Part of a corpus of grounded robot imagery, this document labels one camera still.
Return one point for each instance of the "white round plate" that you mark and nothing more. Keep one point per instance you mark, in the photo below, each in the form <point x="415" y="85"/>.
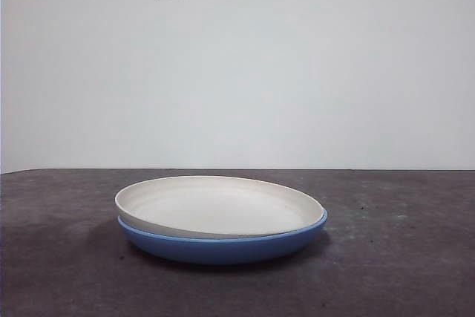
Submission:
<point x="219" y="207"/>

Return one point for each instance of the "blue round plate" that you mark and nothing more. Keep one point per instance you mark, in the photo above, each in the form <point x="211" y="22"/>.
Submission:
<point x="222" y="252"/>

